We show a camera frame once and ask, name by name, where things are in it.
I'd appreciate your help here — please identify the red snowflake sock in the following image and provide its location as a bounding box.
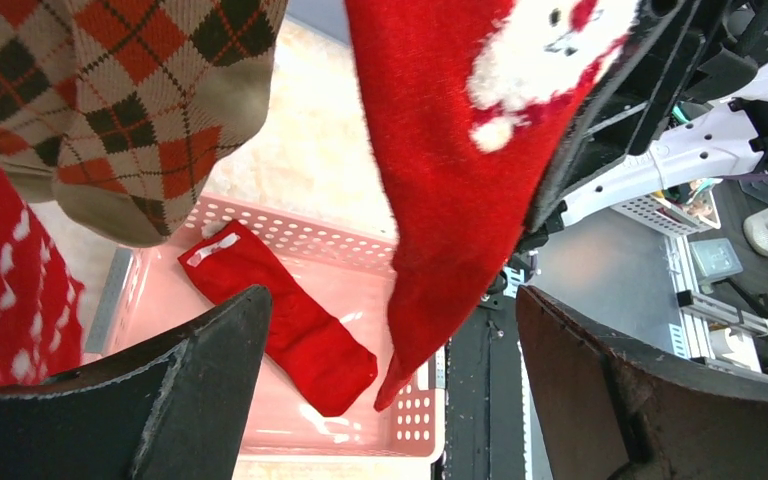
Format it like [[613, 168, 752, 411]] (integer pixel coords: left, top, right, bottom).
[[0, 167, 83, 387]]

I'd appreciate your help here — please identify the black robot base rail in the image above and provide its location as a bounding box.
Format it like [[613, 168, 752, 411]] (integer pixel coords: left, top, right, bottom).
[[437, 266, 529, 479]]

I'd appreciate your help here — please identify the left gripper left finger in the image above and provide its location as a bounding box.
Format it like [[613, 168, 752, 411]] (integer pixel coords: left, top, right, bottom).
[[0, 286, 272, 479]]

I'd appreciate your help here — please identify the red santa sock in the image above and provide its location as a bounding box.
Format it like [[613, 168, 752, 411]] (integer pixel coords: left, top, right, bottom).
[[346, 1, 639, 411], [178, 221, 378, 417]]

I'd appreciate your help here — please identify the argyle beige sock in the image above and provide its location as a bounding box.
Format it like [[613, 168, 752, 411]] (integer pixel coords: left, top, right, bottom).
[[0, 1, 77, 202], [53, 1, 287, 247]]

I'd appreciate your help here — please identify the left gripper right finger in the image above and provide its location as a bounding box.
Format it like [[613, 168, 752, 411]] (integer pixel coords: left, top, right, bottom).
[[516, 286, 768, 479]]

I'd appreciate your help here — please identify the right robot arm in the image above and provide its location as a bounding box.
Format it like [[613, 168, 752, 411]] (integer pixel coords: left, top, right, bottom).
[[485, 1, 768, 252]]

